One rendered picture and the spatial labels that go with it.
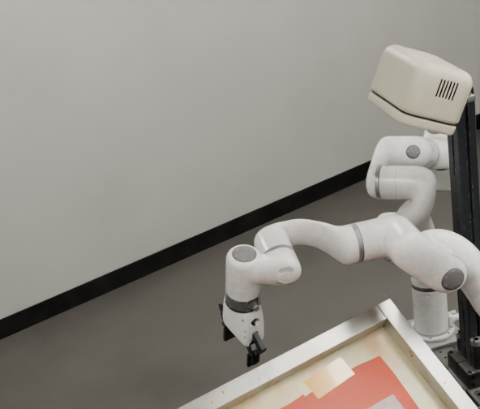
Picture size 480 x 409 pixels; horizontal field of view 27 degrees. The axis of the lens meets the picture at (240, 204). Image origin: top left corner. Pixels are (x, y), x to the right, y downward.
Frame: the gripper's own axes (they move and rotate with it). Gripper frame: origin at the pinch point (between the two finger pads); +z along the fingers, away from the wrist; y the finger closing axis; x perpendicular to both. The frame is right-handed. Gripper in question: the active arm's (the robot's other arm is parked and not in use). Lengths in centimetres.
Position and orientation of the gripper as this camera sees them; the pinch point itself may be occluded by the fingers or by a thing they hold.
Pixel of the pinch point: (241, 347)
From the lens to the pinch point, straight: 223.6
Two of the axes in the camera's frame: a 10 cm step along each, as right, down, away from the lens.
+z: -0.2, 7.7, 6.4
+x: -8.2, 3.5, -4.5
